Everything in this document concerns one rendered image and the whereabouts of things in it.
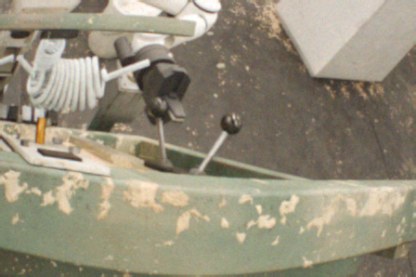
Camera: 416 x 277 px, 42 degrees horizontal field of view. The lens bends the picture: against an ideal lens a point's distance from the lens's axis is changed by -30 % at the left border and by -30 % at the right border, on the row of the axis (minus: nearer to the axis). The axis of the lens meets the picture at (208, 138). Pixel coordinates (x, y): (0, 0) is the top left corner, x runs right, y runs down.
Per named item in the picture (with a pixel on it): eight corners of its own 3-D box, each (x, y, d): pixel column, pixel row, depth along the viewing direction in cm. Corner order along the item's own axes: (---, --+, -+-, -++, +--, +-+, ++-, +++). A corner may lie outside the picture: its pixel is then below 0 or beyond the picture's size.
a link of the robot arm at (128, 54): (162, 90, 149) (149, 62, 157) (178, 48, 143) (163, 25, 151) (114, 91, 144) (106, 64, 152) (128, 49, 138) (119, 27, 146)
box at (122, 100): (126, 93, 220) (151, 59, 207) (130, 125, 215) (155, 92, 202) (97, 90, 214) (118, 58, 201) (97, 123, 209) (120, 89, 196)
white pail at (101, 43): (127, 19, 345) (168, -29, 310) (138, 59, 334) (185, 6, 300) (81, 25, 326) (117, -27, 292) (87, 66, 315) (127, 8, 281)
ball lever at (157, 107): (169, 167, 136) (162, 94, 134) (178, 170, 133) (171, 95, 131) (151, 171, 135) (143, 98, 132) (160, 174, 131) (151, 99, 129)
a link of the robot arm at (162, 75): (205, 74, 135) (185, 44, 143) (160, 69, 130) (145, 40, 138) (179, 128, 141) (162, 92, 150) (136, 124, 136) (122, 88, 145)
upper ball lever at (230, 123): (195, 185, 126) (239, 120, 129) (207, 189, 122) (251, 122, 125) (179, 173, 124) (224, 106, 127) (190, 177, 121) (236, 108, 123)
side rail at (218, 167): (154, 181, 197) (159, 140, 197) (407, 256, 103) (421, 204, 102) (136, 179, 194) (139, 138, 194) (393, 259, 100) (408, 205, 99)
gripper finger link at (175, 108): (171, 118, 130) (161, 98, 135) (187, 120, 132) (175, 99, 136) (175, 112, 130) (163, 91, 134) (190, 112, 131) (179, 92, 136)
